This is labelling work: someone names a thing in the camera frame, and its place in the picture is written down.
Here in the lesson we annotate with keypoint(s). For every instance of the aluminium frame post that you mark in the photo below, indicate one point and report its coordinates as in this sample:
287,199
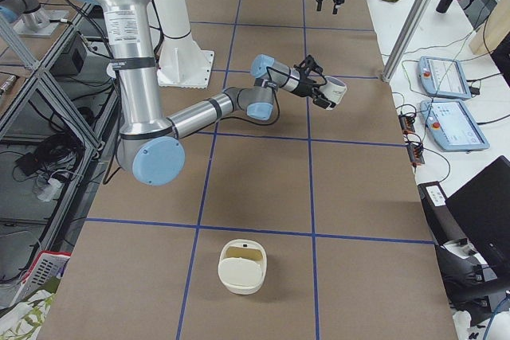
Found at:
404,38

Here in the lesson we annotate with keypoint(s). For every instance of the white plastic basket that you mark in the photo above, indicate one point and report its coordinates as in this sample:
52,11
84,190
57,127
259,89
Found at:
46,266

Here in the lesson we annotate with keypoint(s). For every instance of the white pedestal column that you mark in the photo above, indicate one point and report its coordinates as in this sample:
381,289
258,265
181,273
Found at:
181,62

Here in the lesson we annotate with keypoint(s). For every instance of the green patterned cloth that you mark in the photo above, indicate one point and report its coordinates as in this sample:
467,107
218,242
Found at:
25,319

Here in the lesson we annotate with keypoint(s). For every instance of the lower teach pendant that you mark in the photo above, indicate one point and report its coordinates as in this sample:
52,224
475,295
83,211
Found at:
452,127

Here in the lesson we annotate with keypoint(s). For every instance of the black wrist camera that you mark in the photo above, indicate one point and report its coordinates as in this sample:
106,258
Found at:
307,66

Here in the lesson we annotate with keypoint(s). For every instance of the teach pendant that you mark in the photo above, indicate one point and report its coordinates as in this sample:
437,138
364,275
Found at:
452,127
442,77

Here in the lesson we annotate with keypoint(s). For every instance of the cream lidded bin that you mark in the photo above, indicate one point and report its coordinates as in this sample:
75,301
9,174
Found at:
242,266

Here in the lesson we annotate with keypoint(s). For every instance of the black office chair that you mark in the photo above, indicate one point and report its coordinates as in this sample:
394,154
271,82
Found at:
470,231

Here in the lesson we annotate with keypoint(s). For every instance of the upper teach pendant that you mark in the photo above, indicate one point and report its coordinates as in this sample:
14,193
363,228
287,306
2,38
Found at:
442,77

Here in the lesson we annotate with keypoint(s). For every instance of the orange terminal block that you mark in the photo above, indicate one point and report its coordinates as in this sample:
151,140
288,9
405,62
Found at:
412,140

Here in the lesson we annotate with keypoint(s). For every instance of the white mug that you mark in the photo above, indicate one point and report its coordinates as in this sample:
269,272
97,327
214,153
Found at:
333,90

